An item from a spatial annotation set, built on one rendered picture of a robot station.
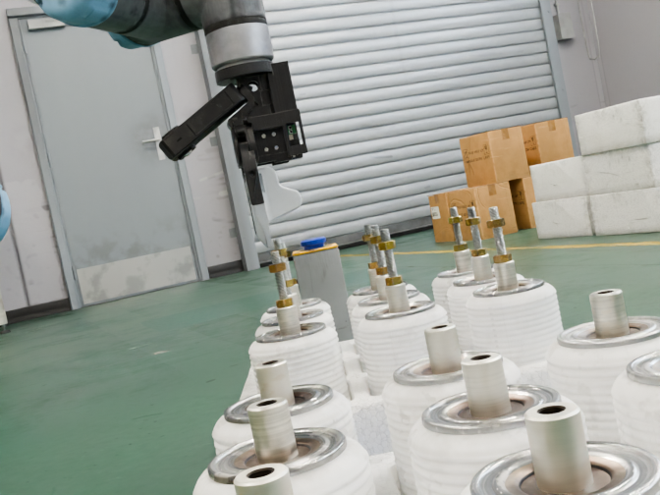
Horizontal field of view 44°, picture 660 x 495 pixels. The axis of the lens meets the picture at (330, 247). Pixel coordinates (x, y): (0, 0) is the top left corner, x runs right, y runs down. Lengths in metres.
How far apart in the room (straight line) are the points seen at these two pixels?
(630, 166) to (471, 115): 3.64
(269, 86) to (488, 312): 0.36
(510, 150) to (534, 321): 4.04
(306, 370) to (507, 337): 0.21
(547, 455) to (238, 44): 0.71
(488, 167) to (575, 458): 4.53
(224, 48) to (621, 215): 2.90
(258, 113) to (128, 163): 5.17
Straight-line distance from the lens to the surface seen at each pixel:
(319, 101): 6.54
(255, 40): 0.97
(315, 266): 1.24
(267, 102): 0.98
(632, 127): 3.58
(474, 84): 7.23
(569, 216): 3.97
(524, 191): 4.91
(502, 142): 4.86
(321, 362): 0.84
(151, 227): 6.12
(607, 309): 0.59
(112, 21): 0.95
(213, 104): 0.97
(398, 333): 0.83
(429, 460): 0.44
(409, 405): 0.54
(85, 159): 6.10
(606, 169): 3.74
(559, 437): 0.34
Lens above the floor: 0.38
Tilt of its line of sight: 3 degrees down
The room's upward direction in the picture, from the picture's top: 11 degrees counter-clockwise
